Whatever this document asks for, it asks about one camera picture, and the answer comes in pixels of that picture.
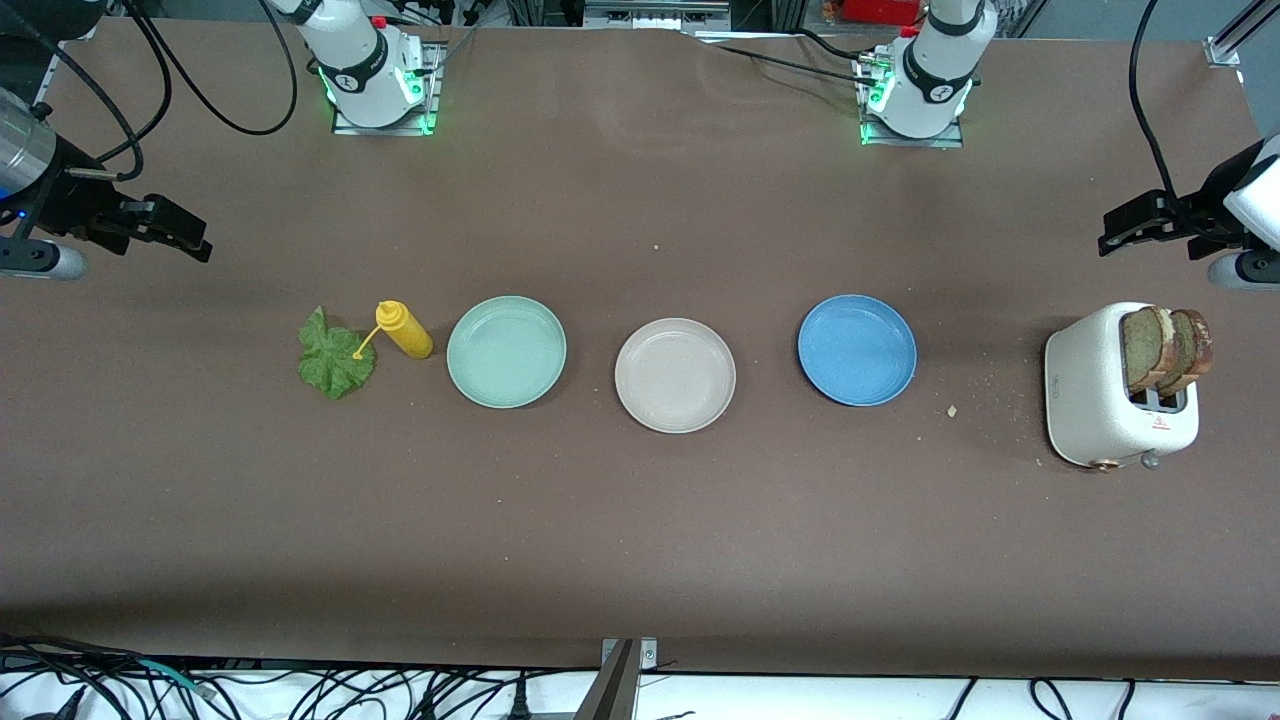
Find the green lettuce leaf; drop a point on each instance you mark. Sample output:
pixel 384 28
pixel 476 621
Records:
pixel 335 365

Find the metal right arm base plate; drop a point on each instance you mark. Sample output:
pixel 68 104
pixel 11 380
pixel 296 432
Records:
pixel 432 100

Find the black power plug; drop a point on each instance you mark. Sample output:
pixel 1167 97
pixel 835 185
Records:
pixel 518 703

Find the silver metal box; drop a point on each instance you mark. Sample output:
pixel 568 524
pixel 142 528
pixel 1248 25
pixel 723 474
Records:
pixel 655 12

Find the yellow mustard squeeze bottle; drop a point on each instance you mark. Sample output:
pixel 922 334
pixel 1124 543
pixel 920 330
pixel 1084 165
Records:
pixel 408 335

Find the silver table edge bracket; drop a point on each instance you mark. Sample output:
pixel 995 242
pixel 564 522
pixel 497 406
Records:
pixel 648 655

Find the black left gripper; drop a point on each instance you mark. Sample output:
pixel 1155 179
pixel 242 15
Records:
pixel 1203 203

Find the aluminium frame profile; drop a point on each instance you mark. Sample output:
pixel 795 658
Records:
pixel 1222 50

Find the beige plate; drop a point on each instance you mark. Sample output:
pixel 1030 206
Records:
pixel 675 375

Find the red box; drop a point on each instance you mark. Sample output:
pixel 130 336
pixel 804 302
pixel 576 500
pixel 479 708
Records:
pixel 880 10

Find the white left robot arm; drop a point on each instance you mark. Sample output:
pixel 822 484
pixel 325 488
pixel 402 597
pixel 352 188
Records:
pixel 935 80

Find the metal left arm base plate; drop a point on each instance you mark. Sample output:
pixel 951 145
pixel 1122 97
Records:
pixel 950 142

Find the mint green plate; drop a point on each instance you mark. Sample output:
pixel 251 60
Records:
pixel 505 350

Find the aluminium table edge rail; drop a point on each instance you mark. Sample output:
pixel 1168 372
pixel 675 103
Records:
pixel 45 88

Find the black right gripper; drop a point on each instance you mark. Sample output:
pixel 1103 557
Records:
pixel 70 197

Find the white toaster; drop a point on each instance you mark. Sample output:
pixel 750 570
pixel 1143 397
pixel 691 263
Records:
pixel 1085 390

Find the bronze toaster dial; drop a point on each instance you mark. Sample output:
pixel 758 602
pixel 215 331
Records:
pixel 1105 465

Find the grey metal beam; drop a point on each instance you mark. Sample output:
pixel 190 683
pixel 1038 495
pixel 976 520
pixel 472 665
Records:
pixel 610 695

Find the brown bread slice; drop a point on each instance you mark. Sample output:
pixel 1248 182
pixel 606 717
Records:
pixel 1195 345
pixel 1142 350

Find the blue plate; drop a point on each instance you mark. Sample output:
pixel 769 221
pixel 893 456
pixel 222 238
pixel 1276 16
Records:
pixel 857 350

